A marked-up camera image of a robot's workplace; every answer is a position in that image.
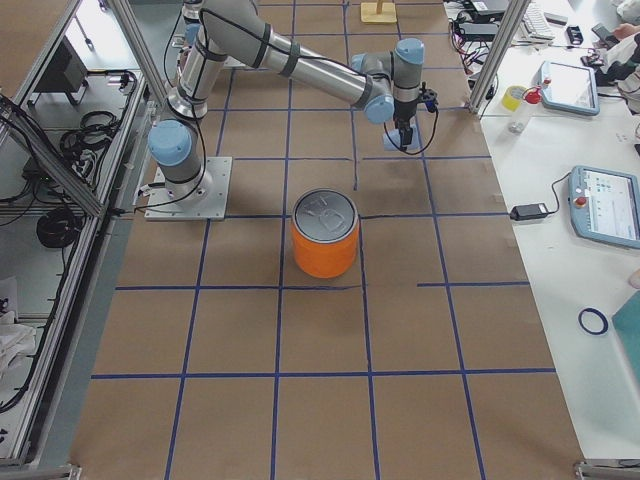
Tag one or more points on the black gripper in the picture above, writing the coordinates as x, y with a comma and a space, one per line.
403, 112

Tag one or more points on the light blue plastic cup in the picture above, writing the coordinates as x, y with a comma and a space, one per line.
392, 140

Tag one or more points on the small clear tape roll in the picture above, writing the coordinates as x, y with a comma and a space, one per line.
516, 127

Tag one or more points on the yellow tape roll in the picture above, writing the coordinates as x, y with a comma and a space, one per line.
513, 97

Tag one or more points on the orange can with silver lid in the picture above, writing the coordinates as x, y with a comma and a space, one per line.
325, 228

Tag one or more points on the black power adapter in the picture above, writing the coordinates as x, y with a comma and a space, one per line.
525, 212

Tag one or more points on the white keyboard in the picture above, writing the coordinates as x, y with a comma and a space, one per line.
534, 25

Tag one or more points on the upper teach pendant tablet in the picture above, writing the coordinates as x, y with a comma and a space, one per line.
569, 88

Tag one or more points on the teach pendant tablet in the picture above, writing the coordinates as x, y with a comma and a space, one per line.
569, 88
604, 206

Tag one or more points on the lower teach pendant tablet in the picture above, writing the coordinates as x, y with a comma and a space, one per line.
604, 206

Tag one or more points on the teal box corner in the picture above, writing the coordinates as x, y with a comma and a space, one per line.
627, 325

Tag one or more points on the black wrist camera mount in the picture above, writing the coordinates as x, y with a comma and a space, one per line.
429, 98

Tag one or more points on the aluminium frame post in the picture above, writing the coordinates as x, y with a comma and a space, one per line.
506, 31

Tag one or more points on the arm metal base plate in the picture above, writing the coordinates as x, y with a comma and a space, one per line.
195, 200

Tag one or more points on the aluminium side frame rack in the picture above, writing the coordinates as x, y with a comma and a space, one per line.
61, 155

